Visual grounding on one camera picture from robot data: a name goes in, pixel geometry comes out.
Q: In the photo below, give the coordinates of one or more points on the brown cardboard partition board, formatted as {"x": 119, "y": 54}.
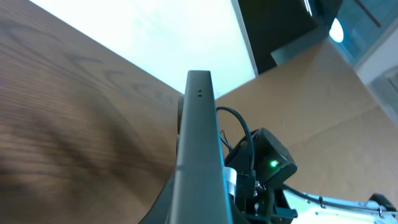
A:
{"x": 343, "y": 143}

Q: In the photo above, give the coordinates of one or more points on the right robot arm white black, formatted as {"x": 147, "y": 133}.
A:
{"x": 258, "y": 167}

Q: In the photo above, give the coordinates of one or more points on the Galaxy smartphone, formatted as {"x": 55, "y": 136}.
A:
{"x": 200, "y": 194}

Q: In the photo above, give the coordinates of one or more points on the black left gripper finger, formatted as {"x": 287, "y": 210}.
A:
{"x": 159, "y": 211}

